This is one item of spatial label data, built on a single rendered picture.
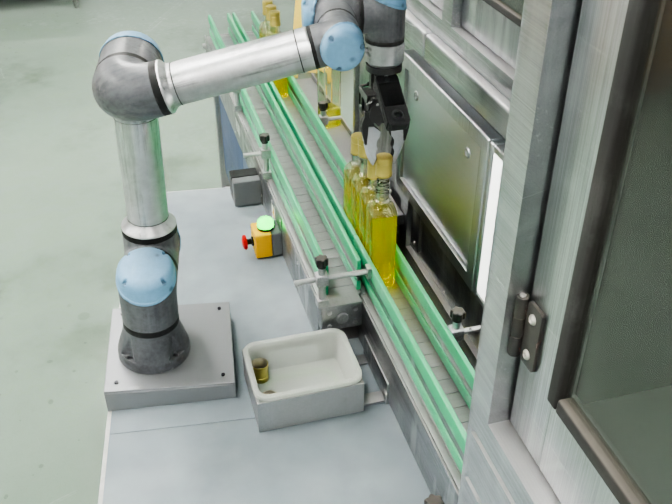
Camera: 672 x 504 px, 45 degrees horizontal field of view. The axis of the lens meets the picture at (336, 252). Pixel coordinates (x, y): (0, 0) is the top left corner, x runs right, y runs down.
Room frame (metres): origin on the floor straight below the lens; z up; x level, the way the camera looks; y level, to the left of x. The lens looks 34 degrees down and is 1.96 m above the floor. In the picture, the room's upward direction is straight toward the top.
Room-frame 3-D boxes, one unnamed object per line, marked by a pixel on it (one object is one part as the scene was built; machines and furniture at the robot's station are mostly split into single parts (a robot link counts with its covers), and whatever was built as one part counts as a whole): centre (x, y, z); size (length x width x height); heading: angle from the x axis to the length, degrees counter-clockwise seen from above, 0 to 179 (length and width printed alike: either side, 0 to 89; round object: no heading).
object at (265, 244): (1.77, 0.19, 0.79); 0.07 x 0.07 x 0.07; 16
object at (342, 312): (1.38, -0.01, 0.85); 0.09 x 0.04 x 0.07; 106
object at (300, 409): (1.25, 0.05, 0.79); 0.27 x 0.17 x 0.08; 106
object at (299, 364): (1.24, 0.07, 0.80); 0.22 x 0.17 x 0.09; 106
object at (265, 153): (1.94, 0.21, 0.94); 0.07 x 0.04 x 0.13; 106
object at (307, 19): (1.46, 0.01, 1.48); 0.11 x 0.11 x 0.08; 7
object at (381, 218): (1.47, -0.10, 0.99); 0.06 x 0.06 x 0.21; 15
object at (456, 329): (1.20, -0.25, 0.94); 0.07 x 0.04 x 0.13; 106
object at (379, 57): (1.49, -0.09, 1.41); 0.08 x 0.08 x 0.05
